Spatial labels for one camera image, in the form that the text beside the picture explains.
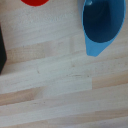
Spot blue plastic pitcher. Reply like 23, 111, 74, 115
81, 0, 126, 57

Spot red round bowl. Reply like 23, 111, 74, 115
20, 0, 51, 7

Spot blue black-padded gripper finger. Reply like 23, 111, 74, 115
0, 24, 8, 75

